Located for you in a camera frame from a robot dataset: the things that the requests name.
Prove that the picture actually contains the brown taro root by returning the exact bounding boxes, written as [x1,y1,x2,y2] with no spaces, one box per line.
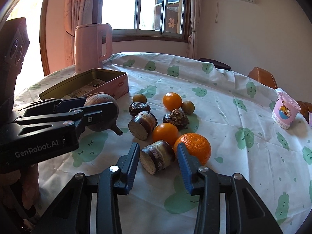
[84,92,123,136]

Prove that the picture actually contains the large textured orange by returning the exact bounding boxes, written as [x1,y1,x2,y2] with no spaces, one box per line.
[173,133,212,165]

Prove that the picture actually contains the dark mangosteen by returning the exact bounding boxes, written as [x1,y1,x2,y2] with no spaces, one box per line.
[129,102,151,116]
[162,109,189,130]

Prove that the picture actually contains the brown longan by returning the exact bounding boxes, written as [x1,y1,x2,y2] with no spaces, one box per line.
[132,94,147,104]
[181,100,195,115]

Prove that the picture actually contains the smooth orange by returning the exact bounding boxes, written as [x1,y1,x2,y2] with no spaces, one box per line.
[152,123,179,146]
[162,92,183,111]

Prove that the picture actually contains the printed paper sheet in tin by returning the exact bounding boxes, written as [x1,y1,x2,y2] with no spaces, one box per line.
[63,79,105,99]

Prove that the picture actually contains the pink rectangular tin box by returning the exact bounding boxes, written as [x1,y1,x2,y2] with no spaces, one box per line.
[39,68,129,100]

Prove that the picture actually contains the white green-patterned tablecloth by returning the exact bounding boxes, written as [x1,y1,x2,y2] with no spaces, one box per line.
[35,53,311,233]

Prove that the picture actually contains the pink electric kettle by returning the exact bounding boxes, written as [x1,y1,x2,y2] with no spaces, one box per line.
[74,23,113,74]

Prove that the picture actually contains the pink curtain left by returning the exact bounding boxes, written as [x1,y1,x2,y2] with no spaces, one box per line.
[63,0,91,66]

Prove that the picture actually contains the pink cartoon mug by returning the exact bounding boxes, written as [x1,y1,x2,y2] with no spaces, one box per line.
[271,88,301,129]

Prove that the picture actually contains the black round stool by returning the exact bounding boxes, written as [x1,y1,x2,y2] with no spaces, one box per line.
[199,58,231,71]

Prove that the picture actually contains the brown leather armchair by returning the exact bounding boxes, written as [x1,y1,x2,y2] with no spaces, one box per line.
[248,67,278,89]

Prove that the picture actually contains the brown leather sofa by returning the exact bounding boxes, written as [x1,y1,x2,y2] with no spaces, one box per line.
[297,101,312,123]

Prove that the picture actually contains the beige curtain right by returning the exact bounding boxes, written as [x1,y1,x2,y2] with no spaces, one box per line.
[187,0,202,59]

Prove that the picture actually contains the window with frame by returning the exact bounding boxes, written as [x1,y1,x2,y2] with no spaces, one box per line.
[92,0,190,42]

